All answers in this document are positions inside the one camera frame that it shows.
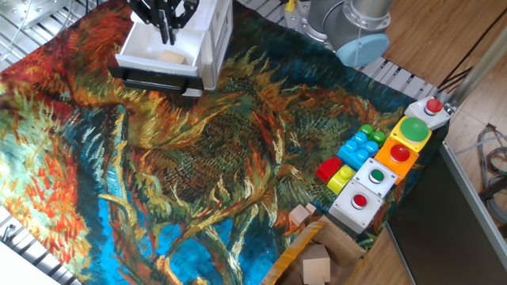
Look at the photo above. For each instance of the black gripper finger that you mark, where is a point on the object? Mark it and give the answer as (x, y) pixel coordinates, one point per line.
(172, 27)
(162, 27)

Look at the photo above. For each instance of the brown cardboard box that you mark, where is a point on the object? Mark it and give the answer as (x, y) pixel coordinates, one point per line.
(340, 241)

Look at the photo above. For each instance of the large white red-button box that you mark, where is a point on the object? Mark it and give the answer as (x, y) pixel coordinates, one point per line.
(348, 215)

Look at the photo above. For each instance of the large plain wooden cube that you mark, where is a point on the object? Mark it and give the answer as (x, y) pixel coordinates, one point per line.
(316, 265)
(172, 57)

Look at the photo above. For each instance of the grey red emergency-button box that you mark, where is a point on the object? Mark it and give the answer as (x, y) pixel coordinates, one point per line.
(433, 107)

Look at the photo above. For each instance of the yellow toy brick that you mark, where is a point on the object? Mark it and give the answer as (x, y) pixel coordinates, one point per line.
(340, 180)

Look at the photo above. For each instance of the yellow connector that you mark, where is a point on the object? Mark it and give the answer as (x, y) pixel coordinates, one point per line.
(290, 5)

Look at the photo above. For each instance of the orange red-button box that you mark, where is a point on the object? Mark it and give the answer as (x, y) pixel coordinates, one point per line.
(400, 153)

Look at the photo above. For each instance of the dark flat bar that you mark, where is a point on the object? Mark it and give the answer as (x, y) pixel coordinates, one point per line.
(495, 189)

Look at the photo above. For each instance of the sunflower painting print cloth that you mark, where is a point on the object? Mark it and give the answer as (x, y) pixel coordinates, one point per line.
(257, 158)

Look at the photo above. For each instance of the small metal hook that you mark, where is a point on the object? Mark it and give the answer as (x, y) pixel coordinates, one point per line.
(8, 231)

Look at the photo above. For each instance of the clear plastic tube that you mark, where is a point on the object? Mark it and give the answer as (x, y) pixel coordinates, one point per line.
(479, 144)

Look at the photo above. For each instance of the yellow green-dome button box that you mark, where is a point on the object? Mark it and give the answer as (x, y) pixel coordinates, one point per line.
(414, 130)

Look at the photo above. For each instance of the red toy brick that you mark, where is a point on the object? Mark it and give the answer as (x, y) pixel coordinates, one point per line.
(328, 168)

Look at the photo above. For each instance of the blue toy brick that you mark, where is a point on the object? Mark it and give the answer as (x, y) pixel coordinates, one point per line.
(356, 152)

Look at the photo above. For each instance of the tiny wooden block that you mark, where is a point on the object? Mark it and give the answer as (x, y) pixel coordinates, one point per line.
(311, 208)

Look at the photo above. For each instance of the black panel with aluminium frame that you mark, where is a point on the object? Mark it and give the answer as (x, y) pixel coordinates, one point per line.
(435, 237)

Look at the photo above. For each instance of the green toy brick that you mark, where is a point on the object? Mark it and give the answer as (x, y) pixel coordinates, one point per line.
(378, 137)

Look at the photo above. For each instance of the small wooden block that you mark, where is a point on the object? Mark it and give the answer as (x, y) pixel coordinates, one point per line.
(299, 215)

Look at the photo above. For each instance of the silver metal bracket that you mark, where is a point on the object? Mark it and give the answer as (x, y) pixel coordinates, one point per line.
(35, 10)

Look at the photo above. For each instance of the aluminium frame post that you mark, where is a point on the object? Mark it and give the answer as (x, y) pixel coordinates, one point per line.
(475, 73)

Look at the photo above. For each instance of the white green-button box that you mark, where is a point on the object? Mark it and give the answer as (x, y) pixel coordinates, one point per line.
(376, 176)

